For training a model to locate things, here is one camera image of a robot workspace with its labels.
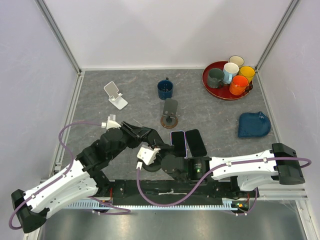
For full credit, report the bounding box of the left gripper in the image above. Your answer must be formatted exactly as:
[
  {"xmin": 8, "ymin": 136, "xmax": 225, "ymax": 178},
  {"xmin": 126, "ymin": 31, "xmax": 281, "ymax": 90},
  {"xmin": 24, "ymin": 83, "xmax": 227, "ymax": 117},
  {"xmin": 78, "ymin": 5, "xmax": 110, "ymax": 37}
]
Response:
[{"xmin": 108, "ymin": 120, "xmax": 151, "ymax": 161}]

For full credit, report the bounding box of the phone with lilac case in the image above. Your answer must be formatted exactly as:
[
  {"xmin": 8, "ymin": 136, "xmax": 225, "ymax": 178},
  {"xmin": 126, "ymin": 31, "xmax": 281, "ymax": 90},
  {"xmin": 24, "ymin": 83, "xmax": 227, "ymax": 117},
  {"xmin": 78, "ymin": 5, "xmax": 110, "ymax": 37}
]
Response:
[{"xmin": 170, "ymin": 130, "xmax": 188, "ymax": 158}]

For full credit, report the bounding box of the black phone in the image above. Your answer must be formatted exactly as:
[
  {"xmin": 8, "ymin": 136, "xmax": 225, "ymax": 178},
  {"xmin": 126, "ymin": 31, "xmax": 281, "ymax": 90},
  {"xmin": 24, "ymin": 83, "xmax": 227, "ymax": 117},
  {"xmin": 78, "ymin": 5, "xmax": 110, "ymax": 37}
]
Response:
[{"xmin": 185, "ymin": 129, "xmax": 207, "ymax": 157}]

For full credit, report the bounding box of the black round base stand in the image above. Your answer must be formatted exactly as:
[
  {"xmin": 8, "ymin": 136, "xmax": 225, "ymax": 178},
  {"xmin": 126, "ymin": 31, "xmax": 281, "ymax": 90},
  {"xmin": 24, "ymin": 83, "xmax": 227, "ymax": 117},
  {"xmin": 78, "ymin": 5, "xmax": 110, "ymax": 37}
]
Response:
[{"xmin": 142, "ymin": 161, "xmax": 161, "ymax": 173}]

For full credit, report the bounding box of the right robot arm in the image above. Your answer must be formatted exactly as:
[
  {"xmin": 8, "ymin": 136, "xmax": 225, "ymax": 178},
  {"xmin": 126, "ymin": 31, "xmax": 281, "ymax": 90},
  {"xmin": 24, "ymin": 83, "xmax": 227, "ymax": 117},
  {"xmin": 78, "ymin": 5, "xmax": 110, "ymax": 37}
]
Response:
[{"xmin": 160, "ymin": 143, "xmax": 305, "ymax": 197}]

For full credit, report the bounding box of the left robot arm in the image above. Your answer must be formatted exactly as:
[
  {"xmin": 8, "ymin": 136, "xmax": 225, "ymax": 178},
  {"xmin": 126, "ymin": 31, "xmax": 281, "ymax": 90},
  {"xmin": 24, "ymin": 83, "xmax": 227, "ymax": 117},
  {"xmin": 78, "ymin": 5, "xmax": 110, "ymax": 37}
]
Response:
[{"xmin": 9, "ymin": 119, "xmax": 171, "ymax": 234}]

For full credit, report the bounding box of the round wooden base stand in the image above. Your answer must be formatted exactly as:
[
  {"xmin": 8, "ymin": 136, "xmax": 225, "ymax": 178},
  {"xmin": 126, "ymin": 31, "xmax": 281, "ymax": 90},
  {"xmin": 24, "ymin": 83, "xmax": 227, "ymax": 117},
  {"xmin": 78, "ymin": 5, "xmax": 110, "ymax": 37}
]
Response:
[{"xmin": 160, "ymin": 98, "xmax": 178, "ymax": 129}]

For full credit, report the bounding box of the white folding phone stand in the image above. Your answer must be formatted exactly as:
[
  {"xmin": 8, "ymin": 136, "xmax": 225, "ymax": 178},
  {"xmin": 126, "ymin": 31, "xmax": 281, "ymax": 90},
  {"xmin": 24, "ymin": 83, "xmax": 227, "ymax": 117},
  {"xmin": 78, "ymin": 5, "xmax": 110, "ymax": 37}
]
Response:
[{"xmin": 103, "ymin": 81, "xmax": 128, "ymax": 110}]

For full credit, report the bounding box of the black base bar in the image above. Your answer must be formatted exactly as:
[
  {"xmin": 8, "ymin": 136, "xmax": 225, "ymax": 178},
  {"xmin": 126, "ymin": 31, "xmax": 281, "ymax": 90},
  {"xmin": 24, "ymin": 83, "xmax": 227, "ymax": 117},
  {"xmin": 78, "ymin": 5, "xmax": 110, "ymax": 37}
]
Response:
[{"xmin": 106, "ymin": 179, "xmax": 255, "ymax": 206}]

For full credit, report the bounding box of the dark blue mug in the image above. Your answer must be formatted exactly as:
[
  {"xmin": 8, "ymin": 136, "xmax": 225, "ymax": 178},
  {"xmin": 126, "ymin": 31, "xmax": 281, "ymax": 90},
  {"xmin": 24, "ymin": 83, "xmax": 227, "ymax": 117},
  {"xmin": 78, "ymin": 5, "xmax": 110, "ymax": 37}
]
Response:
[{"xmin": 157, "ymin": 77, "xmax": 174, "ymax": 100}]

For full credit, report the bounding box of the red round tray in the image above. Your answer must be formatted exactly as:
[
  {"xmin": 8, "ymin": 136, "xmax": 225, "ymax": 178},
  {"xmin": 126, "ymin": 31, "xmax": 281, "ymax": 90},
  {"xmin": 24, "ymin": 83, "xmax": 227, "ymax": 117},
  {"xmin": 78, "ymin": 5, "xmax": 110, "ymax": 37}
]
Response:
[{"xmin": 202, "ymin": 61, "xmax": 253, "ymax": 101}]

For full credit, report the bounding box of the blue leaf-shaped dish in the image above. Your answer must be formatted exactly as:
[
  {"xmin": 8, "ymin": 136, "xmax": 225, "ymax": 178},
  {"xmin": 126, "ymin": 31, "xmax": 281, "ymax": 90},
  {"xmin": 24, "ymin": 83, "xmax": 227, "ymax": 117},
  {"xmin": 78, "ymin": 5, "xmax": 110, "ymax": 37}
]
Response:
[{"xmin": 237, "ymin": 111, "xmax": 271, "ymax": 138}]

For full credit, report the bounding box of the grey mug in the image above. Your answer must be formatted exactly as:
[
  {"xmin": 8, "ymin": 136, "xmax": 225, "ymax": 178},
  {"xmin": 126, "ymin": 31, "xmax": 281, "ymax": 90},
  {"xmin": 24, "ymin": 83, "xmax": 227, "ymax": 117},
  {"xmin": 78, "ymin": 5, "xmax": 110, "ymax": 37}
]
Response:
[{"xmin": 207, "ymin": 68, "xmax": 225, "ymax": 89}]

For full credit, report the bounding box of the orange mug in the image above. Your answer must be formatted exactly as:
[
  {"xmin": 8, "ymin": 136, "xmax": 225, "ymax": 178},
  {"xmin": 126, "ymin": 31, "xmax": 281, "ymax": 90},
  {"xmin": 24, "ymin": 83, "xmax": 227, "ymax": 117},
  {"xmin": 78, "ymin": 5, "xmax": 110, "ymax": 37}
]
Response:
[{"xmin": 229, "ymin": 75, "xmax": 253, "ymax": 96}]

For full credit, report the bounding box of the light blue mug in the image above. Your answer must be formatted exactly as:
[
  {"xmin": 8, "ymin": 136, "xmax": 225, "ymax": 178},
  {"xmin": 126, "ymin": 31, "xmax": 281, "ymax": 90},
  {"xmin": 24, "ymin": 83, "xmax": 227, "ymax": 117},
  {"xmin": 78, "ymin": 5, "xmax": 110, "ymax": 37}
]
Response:
[{"xmin": 223, "ymin": 62, "xmax": 239, "ymax": 85}]

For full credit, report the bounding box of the yellow mug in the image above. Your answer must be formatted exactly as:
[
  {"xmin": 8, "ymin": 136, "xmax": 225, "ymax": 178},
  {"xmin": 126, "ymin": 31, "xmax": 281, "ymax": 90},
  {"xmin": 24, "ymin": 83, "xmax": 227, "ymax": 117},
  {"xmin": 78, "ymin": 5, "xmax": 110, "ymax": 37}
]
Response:
[{"xmin": 238, "ymin": 66, "xmax": 256, "ymax": 83}]

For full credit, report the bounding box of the cream mug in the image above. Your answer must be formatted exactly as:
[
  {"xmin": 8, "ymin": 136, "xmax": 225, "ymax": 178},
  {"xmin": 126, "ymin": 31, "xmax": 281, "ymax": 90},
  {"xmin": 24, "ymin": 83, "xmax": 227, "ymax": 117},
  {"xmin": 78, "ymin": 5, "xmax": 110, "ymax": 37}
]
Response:
[{"xmin": 228, "ymin": 55, "xmax": 245, "ymax": 68}]

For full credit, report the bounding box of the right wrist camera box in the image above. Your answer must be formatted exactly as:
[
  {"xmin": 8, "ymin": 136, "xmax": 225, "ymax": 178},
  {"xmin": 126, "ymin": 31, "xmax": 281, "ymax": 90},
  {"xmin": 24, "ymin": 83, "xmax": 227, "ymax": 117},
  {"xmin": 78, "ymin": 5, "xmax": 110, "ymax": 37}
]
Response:
[{"xmin": 136, "ymin": 145, "xmax": 160, "ymax": 170}]

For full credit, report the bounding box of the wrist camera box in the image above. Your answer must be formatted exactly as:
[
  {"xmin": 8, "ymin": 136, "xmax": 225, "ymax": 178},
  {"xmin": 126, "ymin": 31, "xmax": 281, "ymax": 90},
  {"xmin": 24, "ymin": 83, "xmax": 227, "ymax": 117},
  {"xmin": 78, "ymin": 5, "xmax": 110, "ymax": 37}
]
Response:
[
  {"xmin": 136, "ymin": 145, "xmax": 160, "ymax": 170},
  {"xmin": 101, "ymin": 114, "xmax": 121, "ymax": 130}
]

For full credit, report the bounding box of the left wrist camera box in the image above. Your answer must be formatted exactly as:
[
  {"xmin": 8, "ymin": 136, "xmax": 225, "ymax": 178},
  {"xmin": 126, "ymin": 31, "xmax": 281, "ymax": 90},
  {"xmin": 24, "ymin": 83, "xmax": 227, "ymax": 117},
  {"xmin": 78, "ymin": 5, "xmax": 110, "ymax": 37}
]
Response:
[{"xmin": 101, "ymin": 114, "xmax": 121, "ymax": 130}]

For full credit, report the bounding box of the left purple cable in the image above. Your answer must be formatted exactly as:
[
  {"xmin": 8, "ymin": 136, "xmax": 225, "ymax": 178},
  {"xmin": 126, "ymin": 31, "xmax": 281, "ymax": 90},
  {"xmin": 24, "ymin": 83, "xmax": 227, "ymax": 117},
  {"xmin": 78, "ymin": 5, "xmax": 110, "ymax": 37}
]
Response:
[{"xmin": 9, "ymin": 120, "xmax": 131, "ymax": 230}]

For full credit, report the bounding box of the purple cable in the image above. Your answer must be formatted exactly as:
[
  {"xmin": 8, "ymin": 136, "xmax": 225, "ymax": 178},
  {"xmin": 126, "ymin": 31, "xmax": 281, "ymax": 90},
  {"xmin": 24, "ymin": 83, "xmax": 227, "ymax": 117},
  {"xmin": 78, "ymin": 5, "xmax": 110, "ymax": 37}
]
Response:
[
  {"xmin": 136, "ymin": 157, "xmax": 313, "ymax": 217},
  {"xmin": 9, "ymin": 120, "xmax": 131, "ymax": 230}
]

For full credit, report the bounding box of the slotted cable duct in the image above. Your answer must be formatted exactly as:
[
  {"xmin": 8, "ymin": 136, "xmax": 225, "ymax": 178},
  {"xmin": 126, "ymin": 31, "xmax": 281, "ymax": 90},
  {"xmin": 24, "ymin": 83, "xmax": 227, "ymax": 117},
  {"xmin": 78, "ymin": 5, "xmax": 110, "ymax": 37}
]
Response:
[{"xmin": 65, "ymin": 198, "xmax": 238, "ymax": 211}]

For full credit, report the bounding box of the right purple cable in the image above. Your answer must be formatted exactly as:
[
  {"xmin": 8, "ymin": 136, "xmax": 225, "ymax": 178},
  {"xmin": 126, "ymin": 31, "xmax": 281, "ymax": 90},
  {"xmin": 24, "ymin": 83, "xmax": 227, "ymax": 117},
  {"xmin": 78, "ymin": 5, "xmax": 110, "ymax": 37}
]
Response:
[{"xmin": 136, "ymin": 157, "xmax": 313, "ymax": 217}]

